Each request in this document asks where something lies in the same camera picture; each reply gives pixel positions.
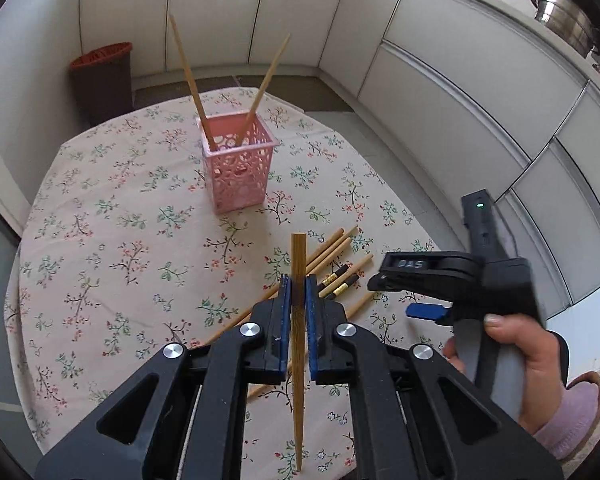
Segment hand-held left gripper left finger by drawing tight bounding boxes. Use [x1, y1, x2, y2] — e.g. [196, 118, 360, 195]
[35, 274, 294, 480]

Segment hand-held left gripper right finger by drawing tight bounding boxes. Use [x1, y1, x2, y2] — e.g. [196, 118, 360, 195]
[306, 274, 564, 480]

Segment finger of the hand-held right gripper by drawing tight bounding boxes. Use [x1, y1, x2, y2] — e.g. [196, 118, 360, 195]
[367, 252, 486, 307]
[405, 303, 454, 324]

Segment long bamboo chopstick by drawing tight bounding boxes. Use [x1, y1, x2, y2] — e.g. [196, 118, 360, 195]
[291, 233, 308, 472]

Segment pink plastic lattice basket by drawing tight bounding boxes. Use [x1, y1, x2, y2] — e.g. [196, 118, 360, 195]
[198, 113, 281, 215]

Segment person's right forearm pink sleeve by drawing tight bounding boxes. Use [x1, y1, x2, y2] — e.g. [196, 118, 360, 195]
[532, 370, 600, 461]

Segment person's right hand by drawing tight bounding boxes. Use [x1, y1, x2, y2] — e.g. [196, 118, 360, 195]
[442, 314, 567, 434]

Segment black chopstick with gold band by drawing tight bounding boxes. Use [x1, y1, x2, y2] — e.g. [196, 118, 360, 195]
[318, 262, 351, 293]
[324, 280, 356, 303]

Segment light wooden chopstick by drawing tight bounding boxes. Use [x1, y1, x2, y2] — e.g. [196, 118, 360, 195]
[236, 33, 292, 149]
[246, 291, 377, 400]
[320, 254, 375, 287]
[199, 229, 345, 348]
[168, 14, 218, 152]
[306, 226, 360, 275]

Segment floral tablecloth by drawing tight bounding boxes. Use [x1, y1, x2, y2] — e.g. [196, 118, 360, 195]
[4, 87, 462, 467]

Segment white kitchen cabinets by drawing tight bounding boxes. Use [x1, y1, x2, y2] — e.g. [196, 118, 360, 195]
[77, 0, 600, 361]

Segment large steel pot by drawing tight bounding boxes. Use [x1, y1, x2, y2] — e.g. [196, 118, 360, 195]
[529, 0, 600, 59]

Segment brown trash bin red rim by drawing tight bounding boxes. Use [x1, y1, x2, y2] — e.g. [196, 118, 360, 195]
[69, 42, 134, 129]

